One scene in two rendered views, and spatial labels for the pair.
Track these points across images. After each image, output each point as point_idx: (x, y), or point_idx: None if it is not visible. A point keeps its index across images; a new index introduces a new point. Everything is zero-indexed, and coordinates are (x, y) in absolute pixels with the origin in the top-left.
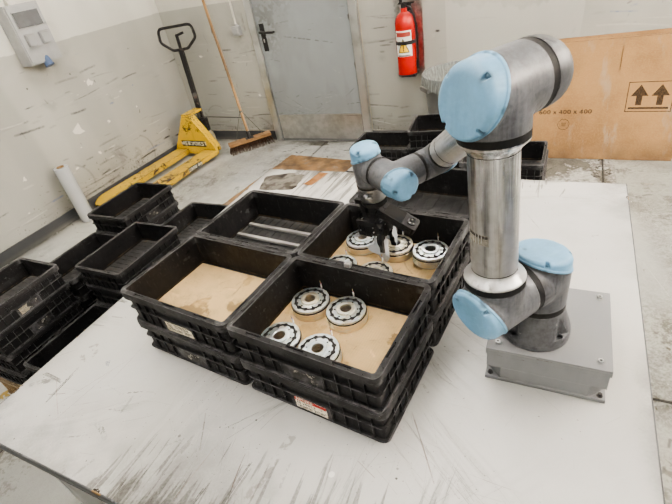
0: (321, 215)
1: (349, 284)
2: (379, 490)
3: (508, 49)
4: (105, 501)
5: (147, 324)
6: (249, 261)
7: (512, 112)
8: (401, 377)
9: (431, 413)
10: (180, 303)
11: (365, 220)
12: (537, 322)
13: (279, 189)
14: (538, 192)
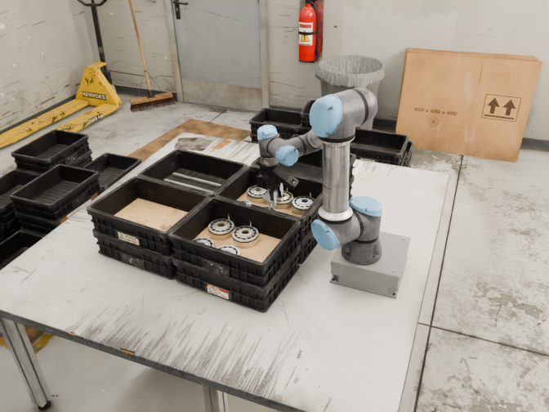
0: (229, 172)
1: (248, 217)
2: (257, 335)
3: (343, 96)
4: (77, 340)
5: (101, 235)
6: (176, 199)
7: (342, 126)
8: (277, 272)
9: (293, 300)
10: None
11: (262, 176)
12: (360, 246)
13: (191, 150)
14: (389, 173)
